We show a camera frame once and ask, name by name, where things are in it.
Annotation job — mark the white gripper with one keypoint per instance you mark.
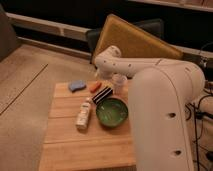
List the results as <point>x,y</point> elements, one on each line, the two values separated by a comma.
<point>119,81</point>

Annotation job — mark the orange pepper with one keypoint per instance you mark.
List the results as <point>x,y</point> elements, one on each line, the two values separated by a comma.
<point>95,86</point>

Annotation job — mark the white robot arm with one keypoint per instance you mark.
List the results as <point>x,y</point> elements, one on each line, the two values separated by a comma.
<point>157,94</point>

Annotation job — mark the black white striped cup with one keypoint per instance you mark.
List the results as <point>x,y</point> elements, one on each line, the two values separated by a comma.
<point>102,94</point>

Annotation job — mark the green ceramic bowl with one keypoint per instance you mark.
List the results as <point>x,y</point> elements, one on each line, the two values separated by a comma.
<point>111,112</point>

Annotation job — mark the yellow cushion board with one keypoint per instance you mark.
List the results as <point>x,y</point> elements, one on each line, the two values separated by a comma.
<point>154,47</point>

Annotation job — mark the blue sponge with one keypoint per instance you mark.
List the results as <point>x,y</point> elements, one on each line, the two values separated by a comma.
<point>76,85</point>

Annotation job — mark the white plastic bottle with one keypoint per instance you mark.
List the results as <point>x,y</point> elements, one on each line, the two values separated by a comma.
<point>84,114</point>

